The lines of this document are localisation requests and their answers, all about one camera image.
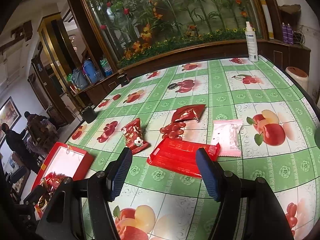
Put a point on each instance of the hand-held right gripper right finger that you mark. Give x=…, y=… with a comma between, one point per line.
x=208, y=175

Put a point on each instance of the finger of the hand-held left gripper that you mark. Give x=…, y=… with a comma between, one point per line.
x=35, y=195

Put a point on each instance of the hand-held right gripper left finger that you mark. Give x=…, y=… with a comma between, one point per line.
x=121, y=175

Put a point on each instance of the shiny red snack packet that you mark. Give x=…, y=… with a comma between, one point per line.
x=53, y=180

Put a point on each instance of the bright red snack packet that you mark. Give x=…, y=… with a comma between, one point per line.
x=175, y=157

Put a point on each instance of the red box with white inside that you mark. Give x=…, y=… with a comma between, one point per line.
x=66, y=160

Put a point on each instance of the red flower print snack packet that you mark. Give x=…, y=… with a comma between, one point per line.
x=133, y=136

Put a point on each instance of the pale pink snack packet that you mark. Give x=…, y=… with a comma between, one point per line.
x=226, y=137

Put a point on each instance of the wooden chair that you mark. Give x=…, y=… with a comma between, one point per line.
x=38, y=132

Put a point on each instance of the dark red snack packet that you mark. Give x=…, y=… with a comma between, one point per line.
x=187, y=113

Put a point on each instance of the black round container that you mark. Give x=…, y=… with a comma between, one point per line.
x=89, y=114

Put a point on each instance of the green fruit print tablecloth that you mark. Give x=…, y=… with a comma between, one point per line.
x=225, y=100

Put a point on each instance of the small black box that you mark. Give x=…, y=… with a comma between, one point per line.
x=123, y=79

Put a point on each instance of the small black disc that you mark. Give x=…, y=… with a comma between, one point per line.
x=173, y=86

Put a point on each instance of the blue thermos jug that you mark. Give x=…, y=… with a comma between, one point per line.
x=89, y=71

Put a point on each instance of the green label water bottle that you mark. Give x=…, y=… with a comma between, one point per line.
x=106, y=66

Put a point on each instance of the white stool with orange top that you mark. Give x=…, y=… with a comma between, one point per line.
x=297, y=78

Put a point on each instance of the gold framed wooden cabinet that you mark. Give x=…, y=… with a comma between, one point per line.
x=57, y=55

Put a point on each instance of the white spray bottle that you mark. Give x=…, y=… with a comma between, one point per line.
x=252, y=42

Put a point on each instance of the purple bottle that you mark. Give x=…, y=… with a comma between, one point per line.
x=290, y=34
x=284, y=33

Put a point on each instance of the artificial flower display panel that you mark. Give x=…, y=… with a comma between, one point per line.
x=175, y=12

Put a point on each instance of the framed wall painting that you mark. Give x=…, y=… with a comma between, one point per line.
x=8, y=117

